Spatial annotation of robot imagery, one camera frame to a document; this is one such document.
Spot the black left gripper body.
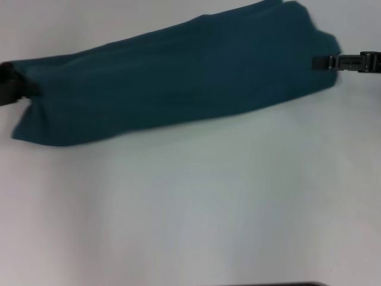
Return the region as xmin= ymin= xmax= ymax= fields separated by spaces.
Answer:
xmin=0 ymin=61 xmax=28 ymax=107

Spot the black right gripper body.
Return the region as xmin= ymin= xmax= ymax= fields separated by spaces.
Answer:
xmin=360 ymin=51 xmax=381 ymax=74

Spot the teal blue printed t-shirt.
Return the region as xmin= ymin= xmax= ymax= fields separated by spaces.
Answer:
xmin=11 ymin=0 xmax=343 ymax=149

